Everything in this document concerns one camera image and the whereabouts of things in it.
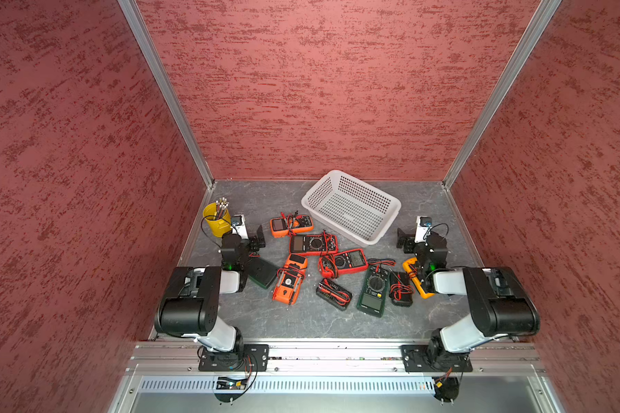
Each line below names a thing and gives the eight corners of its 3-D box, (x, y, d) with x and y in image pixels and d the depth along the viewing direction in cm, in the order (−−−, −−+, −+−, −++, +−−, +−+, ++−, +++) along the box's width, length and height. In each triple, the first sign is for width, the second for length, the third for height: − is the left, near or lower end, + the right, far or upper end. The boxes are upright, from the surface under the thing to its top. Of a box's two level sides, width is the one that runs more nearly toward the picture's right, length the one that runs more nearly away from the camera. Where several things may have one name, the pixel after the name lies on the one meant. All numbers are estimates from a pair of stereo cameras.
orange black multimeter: (270, 299, 87) (268, 295, 83) (286, 256, 97) (285, 251, 94) (294, 306, 85) (293, 302, 82) (308, 261, 96) (308, 256, 93)
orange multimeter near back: (271, 239, 102) (270, 233, 98) (271, 224, 106) (269, 218, 103) (314, 233, 103) (313, 228, 100) (311, 219, 108) (311, 213, 105)
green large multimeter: (355, 308, 85) (356, 306, 83) (368, 265, 95) (369, 262, 93) (379, 318, 83) (380, 316, 81) (390, 273, 93) (392, 271, 91)
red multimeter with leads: (323, 282, 91) (323, 276, 87) (317, 263, 95) (317, 257, 91) (367, 270, 94) (369, 264, 90) (359, 252, 98) (361, 246, 94)
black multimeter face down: (391, 306, 84) (393, 303, 82) (386, 275, 91) (388, 272, 89) (414, 306, 85) (417, 303, 82) (406, 276, 91) (409, 272, 89)
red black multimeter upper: (289, 254, 98) (288, 250, 95) (291, 235, 103) (290, 230, 100) (338, 254, 98) (339, 250, 95) (337, 235, 103) (337, 231, 100)
